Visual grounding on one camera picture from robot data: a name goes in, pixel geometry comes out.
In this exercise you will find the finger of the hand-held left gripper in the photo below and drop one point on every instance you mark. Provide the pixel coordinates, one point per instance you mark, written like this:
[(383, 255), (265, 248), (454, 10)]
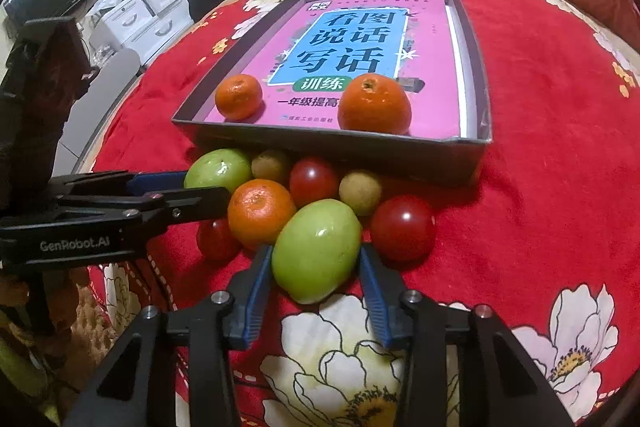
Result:
[(160, 181), (200, 204)]

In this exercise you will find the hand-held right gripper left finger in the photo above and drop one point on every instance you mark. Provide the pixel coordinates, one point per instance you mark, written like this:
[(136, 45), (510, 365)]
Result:
[(250, 307)]

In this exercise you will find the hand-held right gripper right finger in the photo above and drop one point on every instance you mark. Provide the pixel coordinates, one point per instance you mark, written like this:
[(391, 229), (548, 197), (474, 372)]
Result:
[(380, 302)]

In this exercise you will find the green jujube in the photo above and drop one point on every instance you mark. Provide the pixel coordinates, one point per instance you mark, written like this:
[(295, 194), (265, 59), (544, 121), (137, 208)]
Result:
[(315, 252), (217, 168)]

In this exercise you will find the red cherry tomato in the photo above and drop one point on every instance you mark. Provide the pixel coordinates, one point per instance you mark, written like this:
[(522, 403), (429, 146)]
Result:
[(314, 181), (402, 228), (217, 242)]

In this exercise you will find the brown longan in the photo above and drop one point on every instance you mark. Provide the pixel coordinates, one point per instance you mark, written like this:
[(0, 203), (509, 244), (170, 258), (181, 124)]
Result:
[(271, 164), (361, 193)]

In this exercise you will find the grey cardboard box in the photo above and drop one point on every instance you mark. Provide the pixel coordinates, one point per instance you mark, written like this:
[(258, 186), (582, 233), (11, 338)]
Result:
[(330, 154)]

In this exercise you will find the small orange tangerine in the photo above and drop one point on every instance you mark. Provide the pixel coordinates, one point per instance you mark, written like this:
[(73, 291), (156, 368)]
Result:
[(239, 98)]

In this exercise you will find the grey chair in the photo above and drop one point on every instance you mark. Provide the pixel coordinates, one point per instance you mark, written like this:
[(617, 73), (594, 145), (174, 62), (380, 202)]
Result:
[(107, 77)]

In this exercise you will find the white drawer cabinet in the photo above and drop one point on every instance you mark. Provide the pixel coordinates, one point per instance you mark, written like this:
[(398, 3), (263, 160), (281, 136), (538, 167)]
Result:
[(162, 29)]

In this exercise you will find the black bag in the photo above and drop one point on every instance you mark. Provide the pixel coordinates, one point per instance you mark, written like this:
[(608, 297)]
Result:
[(207, 2)]

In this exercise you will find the large orange tangerine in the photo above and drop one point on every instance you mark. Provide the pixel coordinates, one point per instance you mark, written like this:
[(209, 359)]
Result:
[(375, 107)]

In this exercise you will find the red floral blanket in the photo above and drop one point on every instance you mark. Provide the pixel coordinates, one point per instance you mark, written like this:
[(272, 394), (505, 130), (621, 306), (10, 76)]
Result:
[(540, 187)]

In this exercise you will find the pink book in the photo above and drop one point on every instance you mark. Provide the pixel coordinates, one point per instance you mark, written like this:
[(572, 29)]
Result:
[(435, 57)]

